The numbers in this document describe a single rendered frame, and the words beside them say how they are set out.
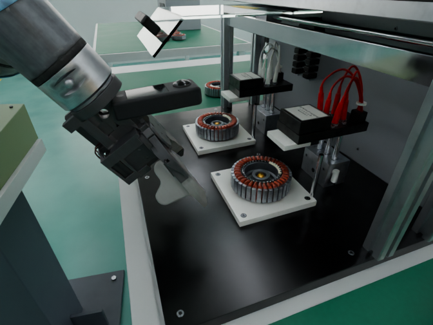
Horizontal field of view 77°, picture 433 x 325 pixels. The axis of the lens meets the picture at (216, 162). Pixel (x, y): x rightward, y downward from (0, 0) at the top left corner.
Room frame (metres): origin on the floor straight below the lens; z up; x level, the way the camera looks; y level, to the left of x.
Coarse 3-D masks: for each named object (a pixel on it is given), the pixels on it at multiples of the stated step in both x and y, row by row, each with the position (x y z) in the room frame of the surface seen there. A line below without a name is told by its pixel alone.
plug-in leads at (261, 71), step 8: (264, 48) 0.71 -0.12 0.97; (272, 48) 0.70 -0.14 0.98; (272, 56) 0.67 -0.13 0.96; (264, 64) 0.68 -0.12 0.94; (272, 64) 0.70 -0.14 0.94; (264, 72) 0.68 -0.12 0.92; (272, 72) 0.70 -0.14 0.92; (280, 72) 0.71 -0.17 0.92; (264, 80) 0.68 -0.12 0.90; (272, 80) 0.70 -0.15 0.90
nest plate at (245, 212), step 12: (216, 180) 0.43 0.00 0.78; (228, 180) 0.43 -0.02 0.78; (228, 192) 0.39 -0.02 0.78; (300, 192) 0.39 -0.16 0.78; (228, 204) 0.36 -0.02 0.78; (240, 204) 0.36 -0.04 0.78; (252, 204) 0.36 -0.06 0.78; (264, 204) 0.36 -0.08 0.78; (276, 204) 0.36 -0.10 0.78; (288, 204) 0.36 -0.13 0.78; (300, 204) 0.36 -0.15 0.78; (312, 204) 0.36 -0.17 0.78; (240, 216) 0.33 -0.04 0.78; (252, 216) 0.33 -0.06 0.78; (264, 216) 0.33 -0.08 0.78; (276, 216) 0.34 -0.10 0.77
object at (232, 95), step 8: (248, 72) 0.69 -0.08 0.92; (232, 80) 0.67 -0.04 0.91; (240, 80) 0.63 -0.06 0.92; (248, 80) 0.63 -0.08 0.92; (256, 80) 0.64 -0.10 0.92; (280, 80) 0.70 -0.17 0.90; (232, 88) 0.66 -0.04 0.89; (240, 88) 0.63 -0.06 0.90; (248, 88) 0.63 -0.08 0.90; (256, 88) 0.64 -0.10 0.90; (264, 88) 0.64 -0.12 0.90; (272, 88) 0.65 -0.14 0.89; (280, 88) 0.66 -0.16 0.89; (288, 88) 0.67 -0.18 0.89; (224, 96) 0.65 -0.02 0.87; (232, 96) 0.64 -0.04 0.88; (240, 96) 0.62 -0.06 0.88; (248, 96) 0.63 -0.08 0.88; (264, 96) 0.70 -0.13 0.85; (272, 96) 0.66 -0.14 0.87; (264, 104) 0.70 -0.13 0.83; (272, 104) 0.66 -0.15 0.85; (272, 112) 0.66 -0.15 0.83
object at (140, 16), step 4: (140, 12) 0.60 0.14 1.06; (136, 16) 0.61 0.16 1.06; (140, 16) 0.57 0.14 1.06; (144, 16) 0.54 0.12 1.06; (148, 16) 0.54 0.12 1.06; (140, 20) 0.54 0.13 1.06; (144, 20) 0.54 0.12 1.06; (148, 20) 0.54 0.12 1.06; (152, 20) 0.54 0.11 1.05; (144, 24) 0.54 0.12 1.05; (148, 24) 0.54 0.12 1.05; (152, 24) 0.54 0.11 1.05; (156, 24) 0.54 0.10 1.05; (148, 28) 0.54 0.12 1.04; (152, 28) 0.54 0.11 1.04; (156, 28) 0.54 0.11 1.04; (152, 32) 0.54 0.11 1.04; (156, 32) 0.54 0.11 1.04
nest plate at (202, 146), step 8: (184, 128) 0.67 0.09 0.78; (192, 128) 0.66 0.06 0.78; (240, 128) 0.66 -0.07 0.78; (192, 136) 0.62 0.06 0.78; (240, 136) 0.62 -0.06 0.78; (248, 136) 0.62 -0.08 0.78; (192, 144) 0.59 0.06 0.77; (200, 144) 0.58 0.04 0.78; (208, 144) 0.57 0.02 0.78; (216, 144) 0.57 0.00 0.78; (224, 144) 0.57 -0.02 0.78; (232, 144) 0.57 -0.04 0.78; (240, 144) 0.58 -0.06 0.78; (248, 144) 0.59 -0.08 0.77; (200, 152) 0.55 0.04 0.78; (208, 152) 0.55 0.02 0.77
